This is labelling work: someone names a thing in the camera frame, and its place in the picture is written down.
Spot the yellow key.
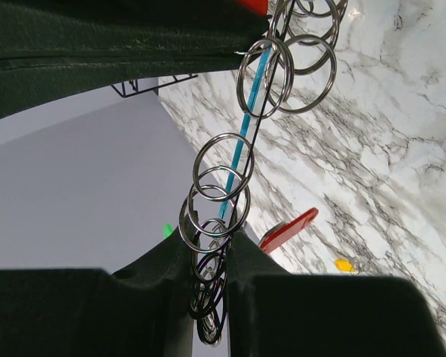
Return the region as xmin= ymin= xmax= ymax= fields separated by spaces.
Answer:
xmin=334 ymin=259 xmax=358 ymax=274

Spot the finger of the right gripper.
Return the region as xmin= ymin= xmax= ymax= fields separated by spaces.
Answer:
xmin=0 ymin=1 xmax=268 ymax=59
xmin=0 ymin=54 xmax=241 ymax=120

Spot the black wire basket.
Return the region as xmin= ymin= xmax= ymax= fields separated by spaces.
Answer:
xmin=111 ymin=74 xmax=198 ymax=99

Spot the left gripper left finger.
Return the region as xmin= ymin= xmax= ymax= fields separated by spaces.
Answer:
xmin=0 ymin=231 xmax=193 ymax=356

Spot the grey curved keyring holder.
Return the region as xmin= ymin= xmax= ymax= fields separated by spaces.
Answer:
xmin=178 ymin=0 xmax=349 ymax=347

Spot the blue key tag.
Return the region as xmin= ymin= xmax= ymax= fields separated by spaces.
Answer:
xmin=219 ymin=49 xmax=271 ymax=219

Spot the small red key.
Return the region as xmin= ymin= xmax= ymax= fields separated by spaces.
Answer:
xmin=236 ymin=0 xmax=268 ymax=16

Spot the green key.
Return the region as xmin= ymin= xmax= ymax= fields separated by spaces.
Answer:
xmin=162 ymin=224 xmax=174 ymax=239

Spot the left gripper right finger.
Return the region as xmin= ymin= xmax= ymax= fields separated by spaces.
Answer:
xmin=227 ymin=231 xmax=446 ymax=357

